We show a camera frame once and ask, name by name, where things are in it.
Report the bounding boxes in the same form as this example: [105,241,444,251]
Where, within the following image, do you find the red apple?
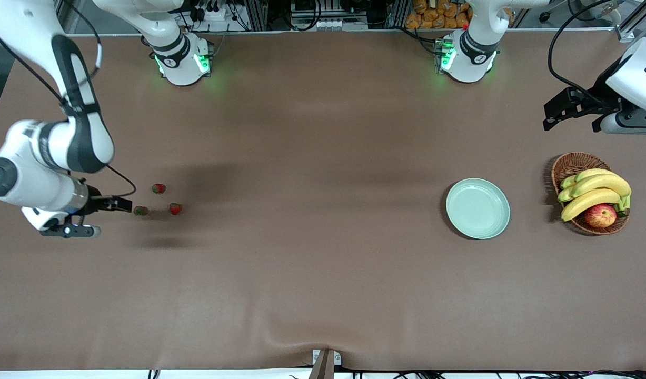
[584,204,618,228]

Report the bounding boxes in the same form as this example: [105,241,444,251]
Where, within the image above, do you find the white power strip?
[193,3,230,22]

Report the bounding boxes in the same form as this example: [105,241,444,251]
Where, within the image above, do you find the large yellow banana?
[572,174,632,198]
[561,188,622,222]

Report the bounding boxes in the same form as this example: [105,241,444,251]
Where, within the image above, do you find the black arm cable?
[0,0,137,198]
[547,0,618,102]

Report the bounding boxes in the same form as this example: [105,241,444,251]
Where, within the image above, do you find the brown wicker basket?
[551,152,630,236]

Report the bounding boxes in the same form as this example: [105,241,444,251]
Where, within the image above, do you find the metal table clamp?
[308,348,342,379]

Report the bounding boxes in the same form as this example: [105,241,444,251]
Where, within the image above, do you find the pile of orange breads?
[405,0,472,30]

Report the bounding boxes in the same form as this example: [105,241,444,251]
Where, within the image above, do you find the greenish yellow banana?
[575,168,616,183]

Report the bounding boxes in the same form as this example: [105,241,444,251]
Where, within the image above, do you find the aluminium frame profile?
[244,0,269,32]

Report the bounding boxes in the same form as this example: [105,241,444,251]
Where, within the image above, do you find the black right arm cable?
[0,0,137,198]

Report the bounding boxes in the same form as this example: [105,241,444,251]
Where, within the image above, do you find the brown table cloth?
[0,31,646,372]

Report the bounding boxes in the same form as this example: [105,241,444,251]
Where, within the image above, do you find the pale green plate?
[446,178,511,240]

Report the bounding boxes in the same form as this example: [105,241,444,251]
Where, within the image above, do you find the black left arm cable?
[547,0,618,102]

